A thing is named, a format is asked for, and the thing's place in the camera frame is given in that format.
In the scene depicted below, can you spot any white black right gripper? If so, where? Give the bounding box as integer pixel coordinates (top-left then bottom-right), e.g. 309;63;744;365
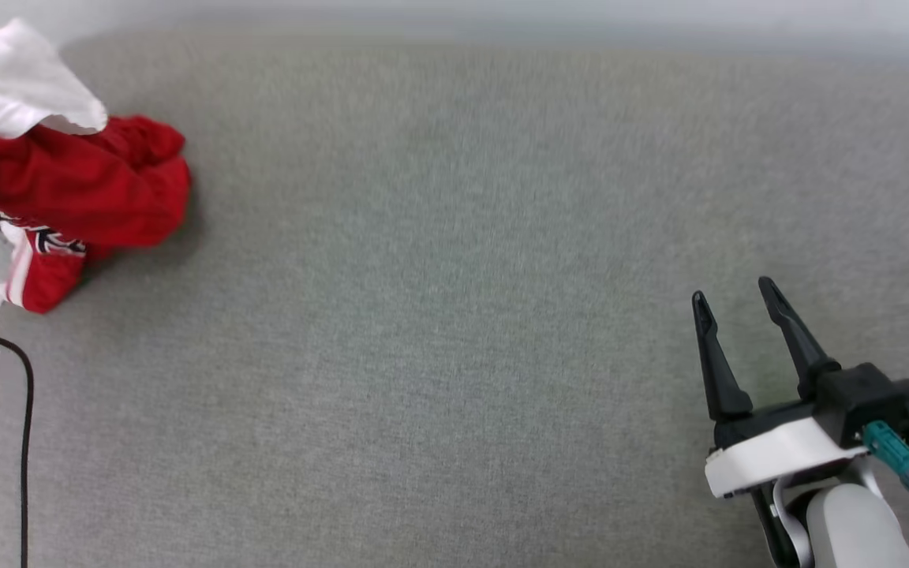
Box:
690;275;870;500

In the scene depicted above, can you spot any red Bulls 23 jersey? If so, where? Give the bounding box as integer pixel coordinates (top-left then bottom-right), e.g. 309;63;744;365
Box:
0;114;192;315

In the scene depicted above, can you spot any white cloth garment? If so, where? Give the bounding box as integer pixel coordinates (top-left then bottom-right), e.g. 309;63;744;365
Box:
0;19;108;140

